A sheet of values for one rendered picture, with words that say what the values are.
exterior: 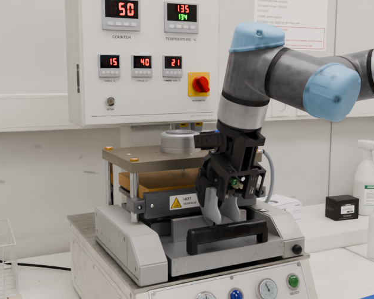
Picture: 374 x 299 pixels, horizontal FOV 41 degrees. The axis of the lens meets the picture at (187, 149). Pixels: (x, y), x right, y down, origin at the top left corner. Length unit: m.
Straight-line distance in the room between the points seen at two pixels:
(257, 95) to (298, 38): 1.05
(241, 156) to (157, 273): 0.23
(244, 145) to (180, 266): 0.22
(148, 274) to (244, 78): 0.34
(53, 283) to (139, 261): 0.54
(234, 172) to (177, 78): 0.40
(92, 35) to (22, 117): 0.42
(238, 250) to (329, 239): 0.70
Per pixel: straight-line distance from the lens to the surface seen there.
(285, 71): 0.69
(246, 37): 0.71
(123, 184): 1.01
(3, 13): 1.44
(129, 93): 1.07
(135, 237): 0.82
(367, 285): 1.33
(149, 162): 0.87
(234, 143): 0.77
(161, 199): 0.87
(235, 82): 0.73
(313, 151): 1.84
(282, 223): 0.94
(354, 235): 1.59
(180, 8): 1.12
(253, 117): 0.75
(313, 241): 1.50
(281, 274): 0.92
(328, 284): 1.31
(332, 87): 0.67
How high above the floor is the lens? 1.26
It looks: 8 degrees down
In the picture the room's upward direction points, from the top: straight up
